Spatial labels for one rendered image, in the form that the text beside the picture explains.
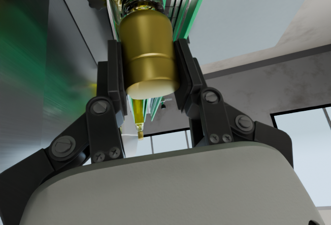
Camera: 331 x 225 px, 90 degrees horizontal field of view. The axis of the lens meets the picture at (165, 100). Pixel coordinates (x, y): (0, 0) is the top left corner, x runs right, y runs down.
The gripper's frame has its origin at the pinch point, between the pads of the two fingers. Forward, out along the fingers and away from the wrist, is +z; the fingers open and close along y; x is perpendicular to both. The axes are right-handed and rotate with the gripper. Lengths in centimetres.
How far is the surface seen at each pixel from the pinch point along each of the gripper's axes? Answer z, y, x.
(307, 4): 142, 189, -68
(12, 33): 9.1, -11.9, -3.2
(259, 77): 146, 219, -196
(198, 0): 25.3, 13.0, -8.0
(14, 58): 6.9, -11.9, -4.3
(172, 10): 36.3, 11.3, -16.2
